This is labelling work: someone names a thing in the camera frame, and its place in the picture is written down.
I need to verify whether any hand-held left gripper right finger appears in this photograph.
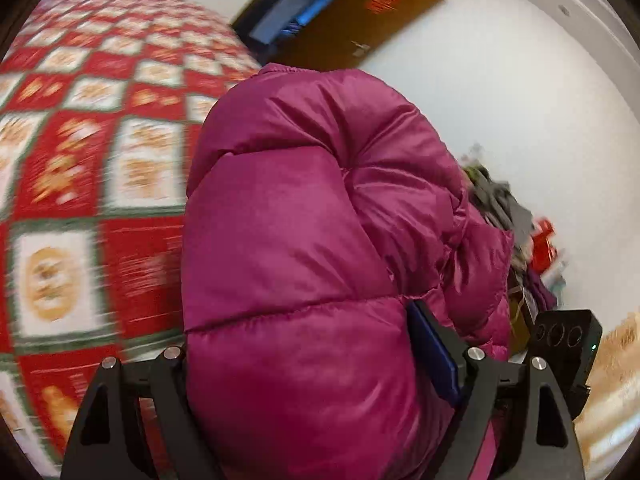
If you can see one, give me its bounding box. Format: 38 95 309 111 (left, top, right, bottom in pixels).
405 300 586 480

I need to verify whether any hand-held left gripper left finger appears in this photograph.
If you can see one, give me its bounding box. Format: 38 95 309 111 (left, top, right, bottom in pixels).
60 345 221 480

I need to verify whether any magenta puffer jacket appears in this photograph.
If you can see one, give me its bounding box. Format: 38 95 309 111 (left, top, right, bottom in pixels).
180 62 516 480

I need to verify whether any pile of clothes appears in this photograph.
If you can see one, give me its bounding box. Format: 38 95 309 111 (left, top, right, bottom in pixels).
460 142 571 313

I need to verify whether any red checkered bed blanket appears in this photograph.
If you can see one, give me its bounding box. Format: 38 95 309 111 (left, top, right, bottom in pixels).
0 0 263 476

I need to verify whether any brown wooden door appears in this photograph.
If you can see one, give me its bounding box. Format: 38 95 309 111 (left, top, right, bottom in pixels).
272 0 451 73

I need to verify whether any red door decoration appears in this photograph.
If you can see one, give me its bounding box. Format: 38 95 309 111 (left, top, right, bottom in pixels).
365 0 404 16

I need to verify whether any dark door frame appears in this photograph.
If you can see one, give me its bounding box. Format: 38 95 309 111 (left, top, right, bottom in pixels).
230 0 396 56

